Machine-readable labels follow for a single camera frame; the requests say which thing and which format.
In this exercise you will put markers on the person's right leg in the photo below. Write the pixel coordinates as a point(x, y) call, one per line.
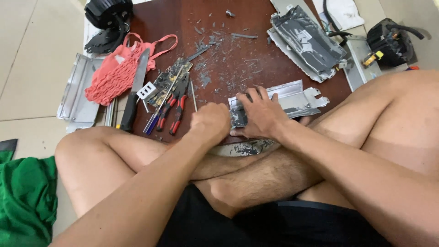
point(394, 113)

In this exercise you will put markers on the flat silver metal plate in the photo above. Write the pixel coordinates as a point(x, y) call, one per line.
point(286, 4)

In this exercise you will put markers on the silver metal housing with bracket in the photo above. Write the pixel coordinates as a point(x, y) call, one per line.
point(295, 99)

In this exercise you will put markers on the green cloth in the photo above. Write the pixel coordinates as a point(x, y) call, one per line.
point(27, 202)

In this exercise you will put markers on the scattered grey debris chips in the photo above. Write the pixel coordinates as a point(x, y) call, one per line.
point(223, 65)

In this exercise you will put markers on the pink mesh bag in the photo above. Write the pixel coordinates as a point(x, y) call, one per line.
point(115, 75)

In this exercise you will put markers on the brown wooden board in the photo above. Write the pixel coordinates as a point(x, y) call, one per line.
point(240, 68)

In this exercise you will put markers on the small metal scrap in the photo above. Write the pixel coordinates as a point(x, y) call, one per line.
point(230, 13)

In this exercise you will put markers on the person's right hand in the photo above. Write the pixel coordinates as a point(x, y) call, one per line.
point(264, 116)

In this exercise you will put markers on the white plastic connector block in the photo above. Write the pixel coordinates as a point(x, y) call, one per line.
point(146, 90)

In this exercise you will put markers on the person's left hand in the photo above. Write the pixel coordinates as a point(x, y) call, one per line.
point(209, 120)

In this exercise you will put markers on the long silver metal channel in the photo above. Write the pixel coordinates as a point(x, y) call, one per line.
point(360, 65)

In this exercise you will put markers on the dark printed circuit board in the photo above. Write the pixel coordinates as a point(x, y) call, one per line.
point(164, 80)

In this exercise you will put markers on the dark grey potting sliver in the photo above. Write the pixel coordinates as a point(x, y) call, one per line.
point(198, 53)

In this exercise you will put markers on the yellow plug connector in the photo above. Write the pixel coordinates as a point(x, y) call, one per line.
point(372, 59)

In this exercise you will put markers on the empty silver metal housing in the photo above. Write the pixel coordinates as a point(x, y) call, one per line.
point(77, 99)

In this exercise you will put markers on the black shorts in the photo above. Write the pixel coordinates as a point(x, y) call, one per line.
point(274, 226)

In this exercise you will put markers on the curved metal plate grey residue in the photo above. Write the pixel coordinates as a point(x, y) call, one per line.
point(243, 148)

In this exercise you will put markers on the person's left leg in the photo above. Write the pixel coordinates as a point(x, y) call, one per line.
point(99, 164)

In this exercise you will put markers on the white paper sheet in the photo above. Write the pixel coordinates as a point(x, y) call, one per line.
point(344, 12)

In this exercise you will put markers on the person's left fingers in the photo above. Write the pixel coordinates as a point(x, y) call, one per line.
point(224, 118)

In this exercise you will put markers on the silver metal rail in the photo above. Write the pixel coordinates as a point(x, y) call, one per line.
point(110, 113)

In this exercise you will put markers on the long grey potting strip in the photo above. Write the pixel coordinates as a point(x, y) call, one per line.
point(244, 35)

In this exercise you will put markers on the black plastic perforated cover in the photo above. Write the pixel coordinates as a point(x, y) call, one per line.
point(103, 40)

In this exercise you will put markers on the person's leg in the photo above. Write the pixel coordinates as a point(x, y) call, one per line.
point(99, 164)
point(394, 113)

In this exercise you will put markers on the black finned motor block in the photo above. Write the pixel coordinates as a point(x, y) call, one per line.
point(391, 43)

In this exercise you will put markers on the metal housing with grey potting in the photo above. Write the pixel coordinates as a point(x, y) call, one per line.
point(308, 41)

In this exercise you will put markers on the round black motor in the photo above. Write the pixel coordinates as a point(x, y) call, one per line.
point(108, 12)

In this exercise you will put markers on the dark grey cloth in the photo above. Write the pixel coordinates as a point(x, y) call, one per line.
point(7, 144)

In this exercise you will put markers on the thin metal rod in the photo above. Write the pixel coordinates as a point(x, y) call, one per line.
point(194, 97)

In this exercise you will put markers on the small orange object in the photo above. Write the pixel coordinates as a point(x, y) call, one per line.
point(412, 68)

